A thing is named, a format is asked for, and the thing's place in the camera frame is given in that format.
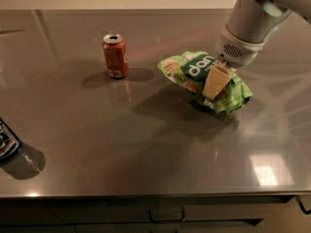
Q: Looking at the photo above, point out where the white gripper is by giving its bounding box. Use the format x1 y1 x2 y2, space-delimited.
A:
202 27 264 100

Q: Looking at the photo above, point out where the green rice chip bag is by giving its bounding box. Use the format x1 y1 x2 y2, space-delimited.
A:
157 51 253 115

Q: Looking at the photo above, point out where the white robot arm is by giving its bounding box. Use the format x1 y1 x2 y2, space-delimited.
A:
203 0 311 100

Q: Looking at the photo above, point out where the orange coke can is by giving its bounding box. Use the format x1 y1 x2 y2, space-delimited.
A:
102 33 128 79

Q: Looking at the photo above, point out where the dark blue can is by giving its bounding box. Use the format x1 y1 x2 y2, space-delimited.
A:
0 118 22 163

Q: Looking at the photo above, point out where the black drawer handle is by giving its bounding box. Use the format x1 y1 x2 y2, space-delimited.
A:
148 206 186 223

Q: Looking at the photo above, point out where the black handle at right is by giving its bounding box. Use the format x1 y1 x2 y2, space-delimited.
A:
296 195 311 216

